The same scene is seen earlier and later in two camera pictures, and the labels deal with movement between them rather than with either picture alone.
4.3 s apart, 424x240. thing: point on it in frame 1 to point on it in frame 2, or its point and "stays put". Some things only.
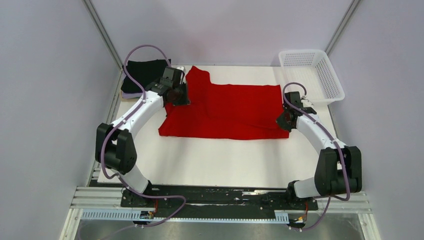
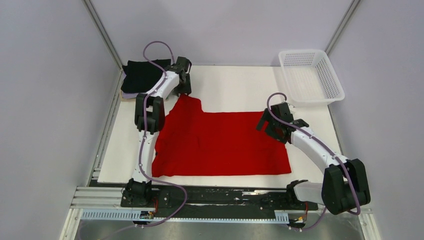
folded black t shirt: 144,72 stays put
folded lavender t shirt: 127,95 stays put
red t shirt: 225,111 to 193,142
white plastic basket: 312,69 stays put
